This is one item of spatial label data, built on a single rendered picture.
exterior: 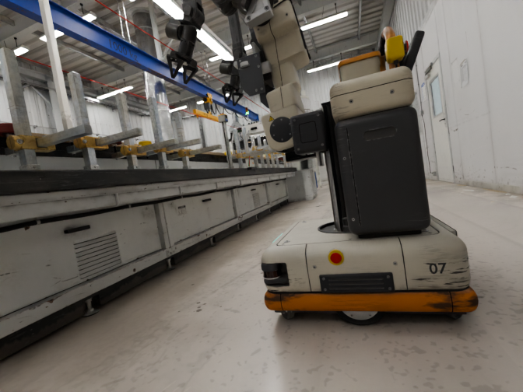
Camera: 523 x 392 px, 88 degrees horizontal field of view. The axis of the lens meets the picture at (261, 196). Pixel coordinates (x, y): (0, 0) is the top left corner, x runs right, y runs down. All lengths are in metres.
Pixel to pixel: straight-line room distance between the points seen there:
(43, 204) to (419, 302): 1.36
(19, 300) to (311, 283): 1.18
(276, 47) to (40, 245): 1.34
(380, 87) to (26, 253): 1.52
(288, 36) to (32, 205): 1.17
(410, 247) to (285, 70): 0.82
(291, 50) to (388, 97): 0.47
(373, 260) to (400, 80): 0.56
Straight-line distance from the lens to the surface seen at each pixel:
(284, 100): 1.17
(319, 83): 12.39
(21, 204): 1.29
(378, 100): 0.97
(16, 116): 1.34
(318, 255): 0.96
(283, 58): 1.25
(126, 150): 1.60
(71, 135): 1.18
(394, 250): 0.95
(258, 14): 1.16
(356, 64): 1.17
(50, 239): 1.60
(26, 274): 1.55
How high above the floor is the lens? 0.53
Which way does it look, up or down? 3 degrees down
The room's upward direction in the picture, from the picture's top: 9 degrees counter-clockwise
